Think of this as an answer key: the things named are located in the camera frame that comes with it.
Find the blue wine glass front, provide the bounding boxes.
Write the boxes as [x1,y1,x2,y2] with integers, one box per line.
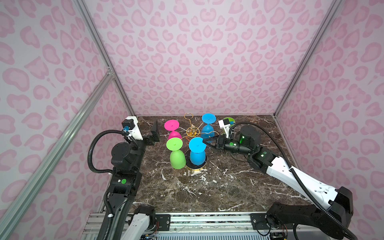
[189,137,207,166]

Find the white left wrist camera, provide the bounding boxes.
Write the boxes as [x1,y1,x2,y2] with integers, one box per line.
[122,116,143,141]

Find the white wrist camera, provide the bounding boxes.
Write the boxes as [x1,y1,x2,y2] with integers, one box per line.
[218,119,234,138]
[122,116,143,141]

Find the green wine glass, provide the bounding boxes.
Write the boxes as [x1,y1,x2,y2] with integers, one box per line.
[223,117,236,125]
[166,138,186,170]

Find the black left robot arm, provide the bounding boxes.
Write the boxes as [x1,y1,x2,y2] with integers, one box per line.
[87,120,160,240]

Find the gold wire glass rack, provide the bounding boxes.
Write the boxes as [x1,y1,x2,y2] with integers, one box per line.
[184,113,218,171]

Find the aluminium diagonal frame bar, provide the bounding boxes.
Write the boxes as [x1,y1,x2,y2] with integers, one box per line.
[1,73,115,240]

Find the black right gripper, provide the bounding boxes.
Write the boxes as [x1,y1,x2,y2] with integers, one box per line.
[203,134,253,156]

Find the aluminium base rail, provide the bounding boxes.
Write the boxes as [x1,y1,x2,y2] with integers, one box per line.
[80,211,343,240]

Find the magenta plastic wine glass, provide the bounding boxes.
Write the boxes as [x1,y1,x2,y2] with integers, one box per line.
[164,120,182,140]

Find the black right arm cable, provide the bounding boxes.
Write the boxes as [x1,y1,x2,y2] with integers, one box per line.
[229,122,359,240]

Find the blue wine glass back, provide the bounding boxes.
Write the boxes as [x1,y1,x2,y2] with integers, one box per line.
[201,114,216,139]

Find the blue wine glass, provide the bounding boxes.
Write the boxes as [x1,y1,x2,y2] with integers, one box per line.
[201,114,216,139]
[189,137,207,166]

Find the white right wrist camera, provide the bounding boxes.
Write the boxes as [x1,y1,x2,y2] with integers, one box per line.
[218,119,234,138]

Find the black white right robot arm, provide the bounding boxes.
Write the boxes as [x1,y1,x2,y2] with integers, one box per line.
[203,122,357,240]

